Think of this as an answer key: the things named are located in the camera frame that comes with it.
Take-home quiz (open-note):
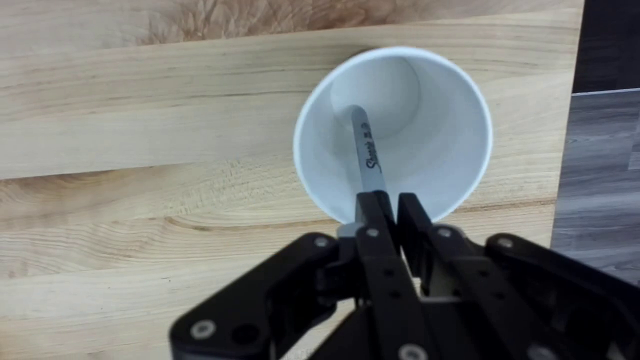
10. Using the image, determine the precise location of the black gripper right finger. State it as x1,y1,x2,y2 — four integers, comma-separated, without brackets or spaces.
397,192,640,360

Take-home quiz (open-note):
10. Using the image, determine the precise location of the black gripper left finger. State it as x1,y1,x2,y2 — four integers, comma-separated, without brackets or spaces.
169,191,437,360

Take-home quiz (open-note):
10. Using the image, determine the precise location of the grey sharpie marker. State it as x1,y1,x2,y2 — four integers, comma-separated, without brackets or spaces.
347,104,391,198

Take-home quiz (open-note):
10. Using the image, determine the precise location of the brown paper cup white inside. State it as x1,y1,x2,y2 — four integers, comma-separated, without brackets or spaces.
292,45,497,227

